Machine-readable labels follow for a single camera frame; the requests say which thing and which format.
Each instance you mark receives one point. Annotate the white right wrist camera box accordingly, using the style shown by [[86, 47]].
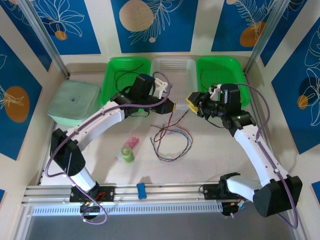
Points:
[[214, 91]]

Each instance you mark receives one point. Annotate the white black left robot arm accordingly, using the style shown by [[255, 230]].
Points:
[[95, 125]]

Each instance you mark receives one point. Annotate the green basket with barcode sticker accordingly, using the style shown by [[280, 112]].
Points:
[[225, 67]]

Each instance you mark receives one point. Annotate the small blue block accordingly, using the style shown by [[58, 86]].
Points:
[[141, 191]]

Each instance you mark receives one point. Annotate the green perforated plastic basket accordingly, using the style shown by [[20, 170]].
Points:
[[107, 75]]

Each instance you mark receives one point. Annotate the small pink box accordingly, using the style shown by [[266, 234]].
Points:
[[131, 141]]

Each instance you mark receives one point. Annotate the pale green fabric pouch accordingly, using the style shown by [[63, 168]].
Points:
[[75, 102]]

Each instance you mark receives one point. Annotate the green tape roll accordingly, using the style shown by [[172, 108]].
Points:
[[127, 155]]

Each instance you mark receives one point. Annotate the grey metal sheet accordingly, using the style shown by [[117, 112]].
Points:
[[150, 228]]

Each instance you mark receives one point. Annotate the small clear plastic piece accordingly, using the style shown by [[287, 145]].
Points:
[[119, 156]]

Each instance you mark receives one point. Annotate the white perforated plastic basket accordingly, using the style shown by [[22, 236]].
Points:
[[177, 72]]

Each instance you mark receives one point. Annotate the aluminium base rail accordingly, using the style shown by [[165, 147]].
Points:
[[170, 190]]

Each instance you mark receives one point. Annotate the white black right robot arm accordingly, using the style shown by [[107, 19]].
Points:
[[252, 150]]

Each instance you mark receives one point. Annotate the black electronics module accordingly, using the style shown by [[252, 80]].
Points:
[[231, 208], [91, 211]]

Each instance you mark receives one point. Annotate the aluminium frame post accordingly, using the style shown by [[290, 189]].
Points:
[[45, 37], [262, 37]]

